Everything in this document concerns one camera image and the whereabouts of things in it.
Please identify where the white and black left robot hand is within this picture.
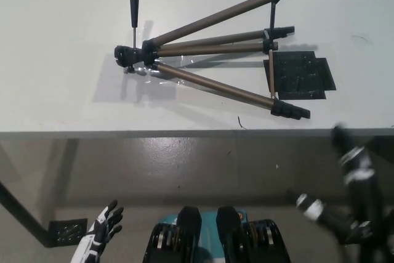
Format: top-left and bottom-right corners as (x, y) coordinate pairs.
(71, 200), (124, 263)

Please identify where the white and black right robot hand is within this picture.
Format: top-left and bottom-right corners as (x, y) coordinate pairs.
(287, 126), (387, 245)

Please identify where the bronze and black camera tripod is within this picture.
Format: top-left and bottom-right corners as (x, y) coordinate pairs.
(113, 0), (318, 121)

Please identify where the black table leg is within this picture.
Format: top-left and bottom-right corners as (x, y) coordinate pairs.
(0, 180), (59, 248)

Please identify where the black tape patch on table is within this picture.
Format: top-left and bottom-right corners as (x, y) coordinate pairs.
(263, 50), (337, 100)

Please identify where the clear tape patch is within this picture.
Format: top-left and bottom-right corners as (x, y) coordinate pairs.
(92, 25), (192, 104)

